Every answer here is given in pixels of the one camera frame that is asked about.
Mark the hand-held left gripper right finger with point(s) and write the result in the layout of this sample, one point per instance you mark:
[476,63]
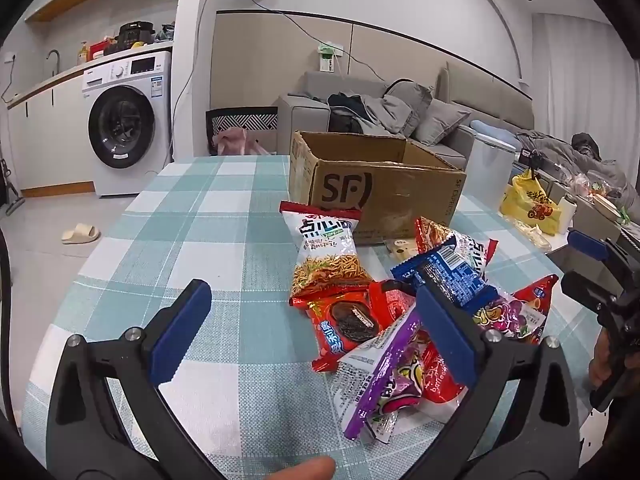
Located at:
[445,335]

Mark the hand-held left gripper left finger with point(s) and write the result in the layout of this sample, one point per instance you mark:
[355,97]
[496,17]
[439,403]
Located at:
[180,332]

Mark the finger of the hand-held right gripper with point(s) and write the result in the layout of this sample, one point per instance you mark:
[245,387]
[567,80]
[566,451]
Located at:
[590,290]
[590,245]

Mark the purple candy packet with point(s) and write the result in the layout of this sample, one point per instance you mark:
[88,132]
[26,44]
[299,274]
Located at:
[395,355]

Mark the blue snack packet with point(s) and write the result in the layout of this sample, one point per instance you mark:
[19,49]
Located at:
[450,270]

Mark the red cookie packet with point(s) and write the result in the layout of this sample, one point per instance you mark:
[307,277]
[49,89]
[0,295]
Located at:
[345,327]

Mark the white red noodle snack packet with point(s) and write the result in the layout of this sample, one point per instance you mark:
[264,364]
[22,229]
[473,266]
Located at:
[325,255]
[432,234]

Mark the brown cardboard box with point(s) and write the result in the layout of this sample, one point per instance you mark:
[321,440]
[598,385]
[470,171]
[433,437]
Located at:
[390,195]

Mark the person's right hand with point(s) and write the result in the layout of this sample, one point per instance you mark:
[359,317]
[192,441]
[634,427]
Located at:
[597,360]

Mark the person's left hand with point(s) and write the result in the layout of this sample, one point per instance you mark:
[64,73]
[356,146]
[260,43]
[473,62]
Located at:
[305,471]

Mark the white bottle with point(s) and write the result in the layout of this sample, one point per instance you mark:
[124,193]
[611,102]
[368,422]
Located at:
[567,215]

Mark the plain red snack packet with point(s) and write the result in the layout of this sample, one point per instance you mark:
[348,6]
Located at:
[440,380]

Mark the clear plastic packet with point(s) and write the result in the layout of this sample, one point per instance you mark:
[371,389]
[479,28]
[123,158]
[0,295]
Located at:
[532,237]

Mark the yellow plastic bag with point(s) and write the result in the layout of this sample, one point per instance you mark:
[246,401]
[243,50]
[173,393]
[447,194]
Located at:
[530,205]

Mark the red fruit candy packet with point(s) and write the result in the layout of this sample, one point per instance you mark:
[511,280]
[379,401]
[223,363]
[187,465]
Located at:
[520,315]

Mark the cream bread packet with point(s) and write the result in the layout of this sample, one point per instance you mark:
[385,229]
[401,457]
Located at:
[400,247]

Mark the grey blanket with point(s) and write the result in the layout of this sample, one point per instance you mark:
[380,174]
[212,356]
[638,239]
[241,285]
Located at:
[550,142]

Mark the white trash bin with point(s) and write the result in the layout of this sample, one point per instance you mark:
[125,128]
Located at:
[487,170]

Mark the beige slipper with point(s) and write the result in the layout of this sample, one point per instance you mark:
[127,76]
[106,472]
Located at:
[80,234]

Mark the white curtain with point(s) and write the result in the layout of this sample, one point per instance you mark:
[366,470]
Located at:
[575,70]

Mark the large grey pillow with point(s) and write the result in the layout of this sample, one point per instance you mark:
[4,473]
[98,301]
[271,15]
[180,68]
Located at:
[442,122]

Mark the pink cloth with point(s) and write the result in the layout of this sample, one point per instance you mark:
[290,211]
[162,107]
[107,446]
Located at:
[232,141]

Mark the black patterned chair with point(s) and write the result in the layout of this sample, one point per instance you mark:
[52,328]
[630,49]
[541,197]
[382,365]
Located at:
[242,120]

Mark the grey jacket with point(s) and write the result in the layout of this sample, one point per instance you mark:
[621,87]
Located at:
[387,115]

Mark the small grey pillow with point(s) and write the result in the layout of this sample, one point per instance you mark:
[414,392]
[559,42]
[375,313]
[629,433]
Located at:
[410,95]

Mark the white counter cabinet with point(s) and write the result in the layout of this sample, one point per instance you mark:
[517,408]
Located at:
[45,130]

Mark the black clothing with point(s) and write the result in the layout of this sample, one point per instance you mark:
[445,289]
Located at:
[347,110]

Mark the white washing machine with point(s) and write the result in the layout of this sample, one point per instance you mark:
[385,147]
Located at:
[145,70]

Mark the grey sofa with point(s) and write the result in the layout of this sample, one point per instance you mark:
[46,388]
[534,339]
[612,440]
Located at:
[310,85]

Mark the yellow bottle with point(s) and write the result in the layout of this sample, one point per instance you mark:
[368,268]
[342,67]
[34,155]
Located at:
[83,54]

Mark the black rice cooker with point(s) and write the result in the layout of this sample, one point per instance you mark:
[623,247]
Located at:
[135,35]

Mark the kitchen faucet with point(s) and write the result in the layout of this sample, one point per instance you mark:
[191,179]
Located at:
[54,57]

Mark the white wall outlet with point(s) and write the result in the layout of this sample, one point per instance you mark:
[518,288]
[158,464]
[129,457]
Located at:
[327,60]

